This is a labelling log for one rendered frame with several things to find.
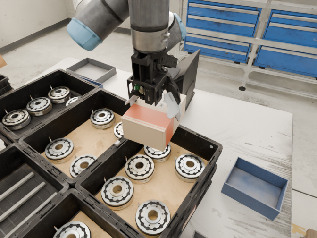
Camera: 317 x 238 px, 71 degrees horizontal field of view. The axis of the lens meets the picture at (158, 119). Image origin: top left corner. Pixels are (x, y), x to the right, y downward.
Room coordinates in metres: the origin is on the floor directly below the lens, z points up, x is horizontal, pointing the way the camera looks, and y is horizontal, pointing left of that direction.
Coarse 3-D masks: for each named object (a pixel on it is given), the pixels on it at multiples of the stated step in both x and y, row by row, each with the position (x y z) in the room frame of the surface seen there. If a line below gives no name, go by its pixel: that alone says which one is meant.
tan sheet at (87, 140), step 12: (120, 120) 0.72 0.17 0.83; (72, 132) 0.65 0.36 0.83; (84, 132) 0.65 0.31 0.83; (96, 132) 0.65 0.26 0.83; (108, 132) 0.65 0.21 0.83; (84, 144) 0.58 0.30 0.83; (96, 144) 0.58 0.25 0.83; (108, 144) 0.58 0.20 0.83; (96, 156) 0.52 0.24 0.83; (60, 168) 0.47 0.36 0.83; (84, 168) 0.47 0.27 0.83
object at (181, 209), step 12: (192, 132) 0.55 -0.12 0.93; (120, 144) 0.49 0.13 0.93; (216, 144) 0.49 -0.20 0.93; (108, 156) 0.44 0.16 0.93; (216, 156) 0.44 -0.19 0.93; (96, 168) 0.40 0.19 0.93; (204, 168) 0.40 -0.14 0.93; (84, 180) 0.36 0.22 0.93; (84, 192) 0.32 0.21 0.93; (192, 192) 0.32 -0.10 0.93; (96, 204) 0.28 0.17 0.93; (180, 216) 0.25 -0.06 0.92; (132, 228) 0.22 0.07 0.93; (168, 228) 0.22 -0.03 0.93
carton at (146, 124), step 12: (180, 96) 0.50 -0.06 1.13; (132, 108) 0.45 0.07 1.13; (144, 108) 0.45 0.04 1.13; (156, 108) 0.45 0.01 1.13; (132, 120) 0.40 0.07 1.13; (144, 120) 0.40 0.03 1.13; (156, 120) 0.40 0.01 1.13; (168, 120) 0.40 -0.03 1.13; (180, 120) 0.48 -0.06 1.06; (132, 132) 0.40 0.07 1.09; (144, 132) 0.39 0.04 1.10; (156, 132) 0.37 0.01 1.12; (168, 132) 0.39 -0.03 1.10; (144, 144) 0.39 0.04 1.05; (156, 144) 0.37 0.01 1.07
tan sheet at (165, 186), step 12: (156, 168) 0.47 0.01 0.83; (168, 168) 0.47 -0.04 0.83; (156, 180) 0.42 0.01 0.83; (168, 180) 0.42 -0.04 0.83; (180, 180) 0.42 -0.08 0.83; (144, 192) 0.37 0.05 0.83; (156, 192) 0.37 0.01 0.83; (168, 192) 0.37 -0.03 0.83; (180, 192) 0.37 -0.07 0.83; (132, 204) 0.33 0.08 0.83; (168, 204) 0.33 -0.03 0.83; (180, 204) 0.33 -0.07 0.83; (120, 216) 0.29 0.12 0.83; (132, 216) 0.29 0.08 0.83
